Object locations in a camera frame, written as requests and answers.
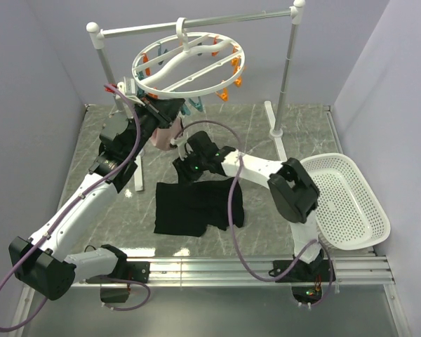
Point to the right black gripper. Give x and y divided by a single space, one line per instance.
184 175

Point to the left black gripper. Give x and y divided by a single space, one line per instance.
164 111

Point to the teal clothespin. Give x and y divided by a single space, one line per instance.
190 103

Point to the black underwear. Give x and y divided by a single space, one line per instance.
188 209

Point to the white round clip hanger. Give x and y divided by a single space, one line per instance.
188 64

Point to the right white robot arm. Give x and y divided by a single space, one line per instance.
293 191

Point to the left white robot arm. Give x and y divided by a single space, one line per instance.
44 261

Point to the pink underwear on hanger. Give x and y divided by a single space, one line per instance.
161 137

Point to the orange clothespin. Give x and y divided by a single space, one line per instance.
223 94
238 82

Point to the orange clothespin far right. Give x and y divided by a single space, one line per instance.
238 82

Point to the white perforated plastic basket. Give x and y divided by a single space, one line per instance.
349 216

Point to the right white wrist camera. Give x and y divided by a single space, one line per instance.
180 144

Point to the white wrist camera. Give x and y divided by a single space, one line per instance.
180 144
127 86

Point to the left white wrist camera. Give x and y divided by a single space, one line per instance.
127 86

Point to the white drying rack frame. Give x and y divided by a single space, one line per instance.
295 13

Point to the aluminium mounting rail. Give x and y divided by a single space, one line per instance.
228 271

